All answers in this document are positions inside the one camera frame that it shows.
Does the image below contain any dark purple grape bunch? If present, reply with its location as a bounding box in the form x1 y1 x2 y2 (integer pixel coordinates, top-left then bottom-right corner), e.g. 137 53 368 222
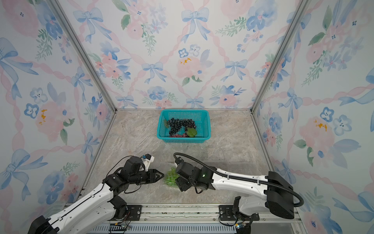
166 118 196 135

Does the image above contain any aluminium front rail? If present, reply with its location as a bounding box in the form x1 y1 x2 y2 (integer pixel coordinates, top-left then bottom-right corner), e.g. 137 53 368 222
54 203 307 234

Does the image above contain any clear plastic clamshell container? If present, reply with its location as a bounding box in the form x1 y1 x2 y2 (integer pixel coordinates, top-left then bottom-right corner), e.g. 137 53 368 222
162 166 183 189

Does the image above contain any green grape leaf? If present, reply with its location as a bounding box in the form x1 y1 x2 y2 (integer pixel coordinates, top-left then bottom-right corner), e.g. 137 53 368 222
186 128 197 137

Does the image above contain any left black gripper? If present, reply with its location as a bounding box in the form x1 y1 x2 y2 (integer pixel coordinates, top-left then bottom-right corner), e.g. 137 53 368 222
130 167 165 184

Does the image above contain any green grape bunch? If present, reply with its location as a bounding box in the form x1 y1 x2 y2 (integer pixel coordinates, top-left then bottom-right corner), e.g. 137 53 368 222
164 167 179 188

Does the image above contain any black corrugated cable conduit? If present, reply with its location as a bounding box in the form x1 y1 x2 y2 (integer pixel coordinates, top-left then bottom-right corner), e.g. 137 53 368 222
173 152 304 208

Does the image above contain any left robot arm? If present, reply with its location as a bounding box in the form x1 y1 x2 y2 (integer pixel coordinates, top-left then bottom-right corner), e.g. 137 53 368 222
28 154 164 234

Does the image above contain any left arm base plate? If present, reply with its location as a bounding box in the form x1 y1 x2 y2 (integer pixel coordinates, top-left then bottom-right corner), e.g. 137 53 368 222
108 205 143 221

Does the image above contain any red grape bunch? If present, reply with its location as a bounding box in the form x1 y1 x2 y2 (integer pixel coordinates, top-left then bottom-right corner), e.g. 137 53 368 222
170 133 189 138

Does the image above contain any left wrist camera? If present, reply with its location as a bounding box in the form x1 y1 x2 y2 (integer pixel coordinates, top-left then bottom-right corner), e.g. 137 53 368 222
141 154 154 172

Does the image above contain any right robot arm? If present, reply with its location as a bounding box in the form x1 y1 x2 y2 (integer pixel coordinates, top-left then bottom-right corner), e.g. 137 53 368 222
175 158 294 219

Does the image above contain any teal plastic basket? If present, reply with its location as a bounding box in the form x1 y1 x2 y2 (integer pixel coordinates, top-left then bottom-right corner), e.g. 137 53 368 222
157 109 211 143

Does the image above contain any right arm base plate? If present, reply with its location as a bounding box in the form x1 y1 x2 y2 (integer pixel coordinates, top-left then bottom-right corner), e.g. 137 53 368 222
218 205 260 222

